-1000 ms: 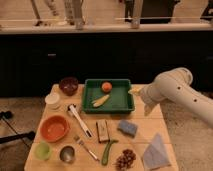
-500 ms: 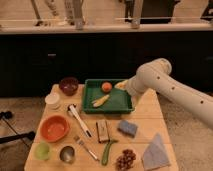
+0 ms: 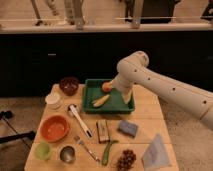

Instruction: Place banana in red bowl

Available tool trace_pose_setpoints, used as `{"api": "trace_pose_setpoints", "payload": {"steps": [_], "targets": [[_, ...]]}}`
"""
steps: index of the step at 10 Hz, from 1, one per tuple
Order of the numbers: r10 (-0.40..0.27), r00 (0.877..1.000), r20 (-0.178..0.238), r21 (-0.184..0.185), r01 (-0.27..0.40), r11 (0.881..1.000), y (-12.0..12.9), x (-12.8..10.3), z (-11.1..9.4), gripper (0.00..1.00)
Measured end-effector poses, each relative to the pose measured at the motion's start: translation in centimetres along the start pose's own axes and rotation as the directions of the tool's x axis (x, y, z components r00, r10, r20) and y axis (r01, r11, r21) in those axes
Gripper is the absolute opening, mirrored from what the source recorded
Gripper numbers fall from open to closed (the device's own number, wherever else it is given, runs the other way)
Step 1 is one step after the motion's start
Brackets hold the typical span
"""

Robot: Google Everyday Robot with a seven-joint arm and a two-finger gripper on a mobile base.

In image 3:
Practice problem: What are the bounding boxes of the yellow banana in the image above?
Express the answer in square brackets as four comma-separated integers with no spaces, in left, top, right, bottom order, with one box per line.
[92,94,110,107]

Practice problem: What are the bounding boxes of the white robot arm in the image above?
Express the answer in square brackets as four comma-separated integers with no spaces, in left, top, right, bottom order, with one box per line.
[112,51,213,130]

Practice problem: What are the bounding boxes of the dark red bowl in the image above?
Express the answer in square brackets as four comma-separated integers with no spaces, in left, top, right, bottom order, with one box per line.
[59,77,79,96]

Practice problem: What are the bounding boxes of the red orange bowl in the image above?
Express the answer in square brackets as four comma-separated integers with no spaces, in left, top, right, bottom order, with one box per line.
[40,115,70,142]

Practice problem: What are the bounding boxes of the small metal bowl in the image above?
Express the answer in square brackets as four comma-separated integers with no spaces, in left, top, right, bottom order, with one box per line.
[60,146,75,164]

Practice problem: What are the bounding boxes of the orange fruit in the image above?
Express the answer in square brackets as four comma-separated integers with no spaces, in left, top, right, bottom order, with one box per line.
[102,82,112,93]

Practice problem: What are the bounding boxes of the blue sponge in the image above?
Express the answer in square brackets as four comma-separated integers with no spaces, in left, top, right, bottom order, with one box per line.
[118,120,138,137]

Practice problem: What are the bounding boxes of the green plastic tray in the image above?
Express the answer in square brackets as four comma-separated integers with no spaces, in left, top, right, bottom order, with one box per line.
[82,79,135,114]

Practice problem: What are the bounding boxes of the wooden block brush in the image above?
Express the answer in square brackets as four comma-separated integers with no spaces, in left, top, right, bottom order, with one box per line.
[96,119,110,143]

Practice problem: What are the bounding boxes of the bunch of dark grapes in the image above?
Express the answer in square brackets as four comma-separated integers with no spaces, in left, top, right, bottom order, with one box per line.
[116,149,136,171]

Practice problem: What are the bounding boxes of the grey blue folded cloth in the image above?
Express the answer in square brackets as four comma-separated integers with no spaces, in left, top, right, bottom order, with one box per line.
[142,134,171,171]

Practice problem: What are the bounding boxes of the white cup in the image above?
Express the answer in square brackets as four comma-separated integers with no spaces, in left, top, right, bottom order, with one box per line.
[45,92,61,109]

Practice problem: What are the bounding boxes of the green cup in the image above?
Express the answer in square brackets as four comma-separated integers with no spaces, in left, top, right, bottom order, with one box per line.
[34,142,51,160]

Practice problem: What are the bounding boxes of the black tripod stand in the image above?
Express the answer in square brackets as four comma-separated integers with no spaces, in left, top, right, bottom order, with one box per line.
[0,111,36,144]

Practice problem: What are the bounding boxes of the white handled spatula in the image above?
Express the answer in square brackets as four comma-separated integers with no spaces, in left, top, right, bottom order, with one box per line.
[68,104,92,138]

